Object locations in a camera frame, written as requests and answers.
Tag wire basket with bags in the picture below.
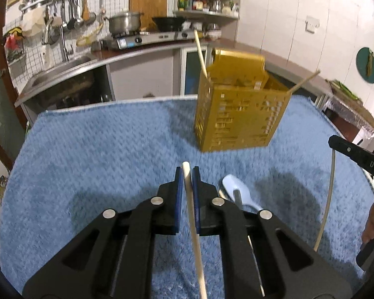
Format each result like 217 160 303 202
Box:
4 26 27 61

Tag steel cooking pot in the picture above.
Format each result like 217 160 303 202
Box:
107 11 144 35

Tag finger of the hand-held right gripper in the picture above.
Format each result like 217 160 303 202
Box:
328 135 374 178

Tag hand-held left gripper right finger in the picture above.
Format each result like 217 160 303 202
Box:
191 166 353 299

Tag white plastic bag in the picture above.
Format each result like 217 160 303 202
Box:
22 8 46 36

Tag yellow strainer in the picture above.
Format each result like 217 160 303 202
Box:
76 22 105 47

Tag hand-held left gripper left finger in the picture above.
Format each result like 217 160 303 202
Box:
22 166 187 299

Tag stainless steel spoon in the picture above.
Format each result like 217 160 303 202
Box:
217 184 245 209

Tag black wok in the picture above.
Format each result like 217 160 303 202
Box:
152 16 186 32

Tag green vegetables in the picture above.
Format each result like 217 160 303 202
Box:
330 80 362 100

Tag side table with lace cloth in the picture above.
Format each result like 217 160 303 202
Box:
326 79 374 138

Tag brown framed glass door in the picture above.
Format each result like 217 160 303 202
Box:
0 6 27 169

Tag yellow perforated utensil holder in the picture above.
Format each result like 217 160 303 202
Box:
194 48 292 153

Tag grey corner shelf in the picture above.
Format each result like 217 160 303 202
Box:
174 0 242 21

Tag light wooden chopstick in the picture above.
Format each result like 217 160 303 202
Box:
287 70 321 95
313 148 336 252
181 161 209 299
194 30 210 79

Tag blue fluffy mat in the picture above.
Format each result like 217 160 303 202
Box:
0 95 374 299

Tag steel kitchen sink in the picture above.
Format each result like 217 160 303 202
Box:
14 54 113 106

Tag steel gas stove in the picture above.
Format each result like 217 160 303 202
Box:
101 31 203 50

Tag green round board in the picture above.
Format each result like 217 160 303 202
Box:
356 47 374 84

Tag white wall socket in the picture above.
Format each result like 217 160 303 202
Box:
305 16 320 34

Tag light blue spoon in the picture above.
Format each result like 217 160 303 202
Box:
221 175 264 214

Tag steel ladle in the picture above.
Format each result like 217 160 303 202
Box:
68 0 77 30
76 0 85 28

